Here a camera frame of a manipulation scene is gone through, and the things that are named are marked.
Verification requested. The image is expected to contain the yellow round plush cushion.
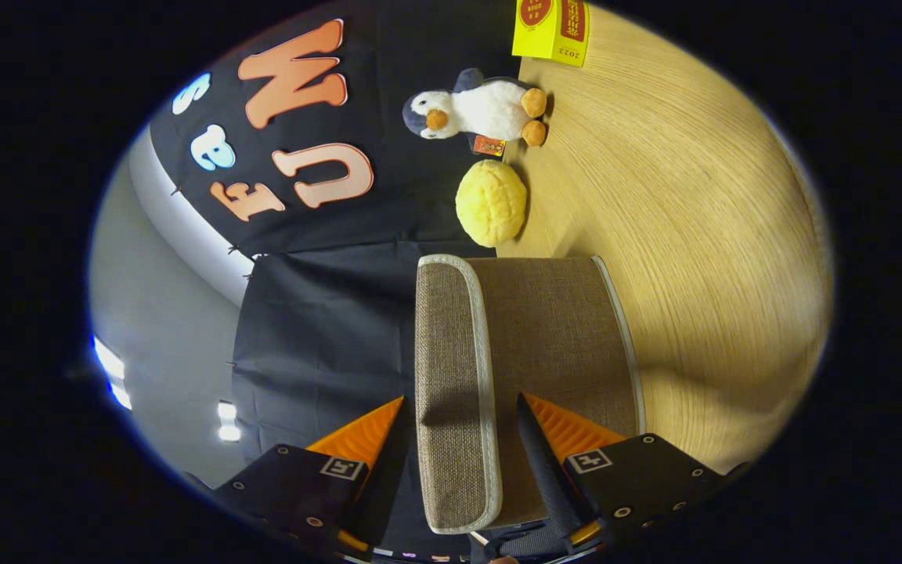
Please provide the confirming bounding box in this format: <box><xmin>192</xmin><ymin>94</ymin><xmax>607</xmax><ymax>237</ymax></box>
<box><xmin>455</xmin><ymin>160</ymin><xmax>529</xmax><ymax>248</ymax></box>

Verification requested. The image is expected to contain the yellow book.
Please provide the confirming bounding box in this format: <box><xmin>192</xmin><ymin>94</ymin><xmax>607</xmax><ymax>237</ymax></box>
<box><xmin>512</xmin><ymin>0</ymin><xmax>590</xmax><ymax>68</ymax></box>

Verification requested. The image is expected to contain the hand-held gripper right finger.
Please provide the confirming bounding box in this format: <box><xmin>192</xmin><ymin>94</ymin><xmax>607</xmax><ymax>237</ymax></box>
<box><xmin>515</xmin><ymin>393</ymin><xmax>749</xmax><ymax>553</ymax></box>

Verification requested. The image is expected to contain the brown fabric storage box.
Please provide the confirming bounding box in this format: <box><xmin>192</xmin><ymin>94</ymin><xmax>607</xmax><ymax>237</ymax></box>
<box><xmin>415</xmin><ymin>253</ymin><xmax>646</xmax><ymax>536</ymax></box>

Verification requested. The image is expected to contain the ceiling light strip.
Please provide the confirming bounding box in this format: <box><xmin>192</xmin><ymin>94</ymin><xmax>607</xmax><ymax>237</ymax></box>
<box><xmin>93</xmin><ymin>337</ymin><xmax>132</xmax><ymax>410</ymax></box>
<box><xmin>216</xmin><ymin>401</ymin><xmax>242</xmax><ymax>442</ymax></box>

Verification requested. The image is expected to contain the penguin plush toy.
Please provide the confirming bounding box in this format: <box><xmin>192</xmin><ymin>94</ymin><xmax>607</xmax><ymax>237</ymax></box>
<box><xmin>402</xmin><ymin>68</ymin><xmax>550</xmax><ymax>157</ymax></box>

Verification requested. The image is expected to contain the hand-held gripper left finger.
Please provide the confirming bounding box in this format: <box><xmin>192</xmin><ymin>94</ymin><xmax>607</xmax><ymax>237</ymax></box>
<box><xmin>212</xmin><ymin>396</ymin><xmax>413</xmax><ymax>561</ymax></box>

